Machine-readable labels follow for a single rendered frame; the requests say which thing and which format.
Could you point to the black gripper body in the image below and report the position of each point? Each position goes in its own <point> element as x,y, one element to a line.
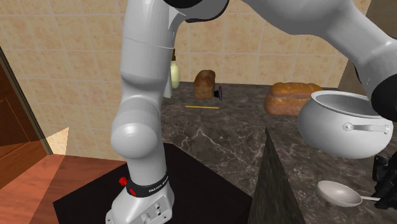
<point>386,183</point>

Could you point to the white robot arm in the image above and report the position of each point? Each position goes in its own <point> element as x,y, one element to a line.
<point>142,93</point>

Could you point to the silver ladle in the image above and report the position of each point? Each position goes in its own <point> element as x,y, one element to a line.
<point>336,194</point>

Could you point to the silver cooking pot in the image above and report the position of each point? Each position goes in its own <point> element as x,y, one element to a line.
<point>328,133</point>

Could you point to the large brown bread loaf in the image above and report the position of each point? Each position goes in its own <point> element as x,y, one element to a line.
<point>287,97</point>

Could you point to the black robot stand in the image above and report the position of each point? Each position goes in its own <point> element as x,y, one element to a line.
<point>201,198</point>

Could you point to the small purple and black object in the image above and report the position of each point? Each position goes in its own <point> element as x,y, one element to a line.
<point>219,93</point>

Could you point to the yellow pencil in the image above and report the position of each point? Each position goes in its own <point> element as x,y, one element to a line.
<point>201,107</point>

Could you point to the small dark bread loaf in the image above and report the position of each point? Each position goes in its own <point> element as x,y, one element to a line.
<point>204,85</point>

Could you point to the pale yellow bottle brown cap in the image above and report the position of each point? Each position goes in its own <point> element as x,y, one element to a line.
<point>175,76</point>

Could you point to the white tapered object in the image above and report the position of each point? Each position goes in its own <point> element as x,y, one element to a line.
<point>167,90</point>

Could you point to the brown wooden door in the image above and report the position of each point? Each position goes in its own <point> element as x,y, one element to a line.
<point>15,130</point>

